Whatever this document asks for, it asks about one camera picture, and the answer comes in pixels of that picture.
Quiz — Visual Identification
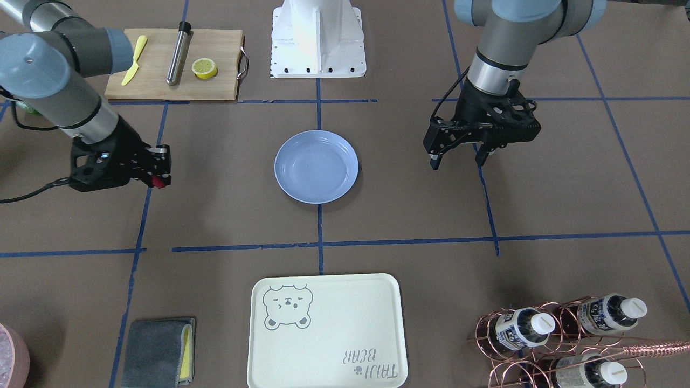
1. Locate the cream bear tray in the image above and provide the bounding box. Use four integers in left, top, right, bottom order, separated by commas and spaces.
247, 273, 409, 387

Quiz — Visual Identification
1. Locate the dark drink bottle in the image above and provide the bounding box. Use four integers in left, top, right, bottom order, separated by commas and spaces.
489, 308, 556, 353
576, 293, 648, 336
551, 353, 628, 387

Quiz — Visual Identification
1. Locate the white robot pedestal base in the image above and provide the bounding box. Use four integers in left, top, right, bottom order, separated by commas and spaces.
270, 1, 367, 79

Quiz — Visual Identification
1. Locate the copper wire bottle rack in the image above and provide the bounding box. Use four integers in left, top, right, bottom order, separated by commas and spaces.
467, 297, 688, 387

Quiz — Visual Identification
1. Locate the steel cylinder black cap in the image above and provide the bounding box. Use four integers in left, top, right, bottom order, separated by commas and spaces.
166, 20, 192, 86

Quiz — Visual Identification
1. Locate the blue plate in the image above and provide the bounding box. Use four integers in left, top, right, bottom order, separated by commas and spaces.
274, 130, 360, 204

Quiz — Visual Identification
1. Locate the pink bowl of ice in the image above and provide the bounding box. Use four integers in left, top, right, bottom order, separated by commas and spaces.
1, 324, 30, 387

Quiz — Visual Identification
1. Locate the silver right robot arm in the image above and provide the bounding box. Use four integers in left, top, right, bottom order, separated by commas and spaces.
1, 1, 171, 192

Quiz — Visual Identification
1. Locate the yellow plastic knife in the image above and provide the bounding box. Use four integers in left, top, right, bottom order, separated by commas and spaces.
121, 35, 148, 86

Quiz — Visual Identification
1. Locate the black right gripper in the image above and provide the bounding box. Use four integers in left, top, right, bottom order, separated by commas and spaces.
102, 116, 172, 188

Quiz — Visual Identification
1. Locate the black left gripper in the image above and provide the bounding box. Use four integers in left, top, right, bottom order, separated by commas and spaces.
422, 81, 518, 171

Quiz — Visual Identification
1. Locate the dark drink bottle front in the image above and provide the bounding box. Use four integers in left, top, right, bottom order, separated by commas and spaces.
551, 353, 628, 387

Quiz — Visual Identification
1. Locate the green lime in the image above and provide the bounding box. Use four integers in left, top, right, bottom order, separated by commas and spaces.
16, 101, 42, 117

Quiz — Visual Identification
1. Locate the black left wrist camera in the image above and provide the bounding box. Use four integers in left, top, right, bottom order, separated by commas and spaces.
483, 76, 542, 148

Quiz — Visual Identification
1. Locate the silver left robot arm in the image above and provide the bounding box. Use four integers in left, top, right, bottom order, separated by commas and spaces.
422, 1, 607, 170

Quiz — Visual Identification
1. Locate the half lemon slice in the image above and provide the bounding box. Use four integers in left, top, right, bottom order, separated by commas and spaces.
191, 58, 218, 79

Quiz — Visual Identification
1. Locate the red strawberry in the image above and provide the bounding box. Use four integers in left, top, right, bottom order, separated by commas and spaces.
151, 175, 168, 189

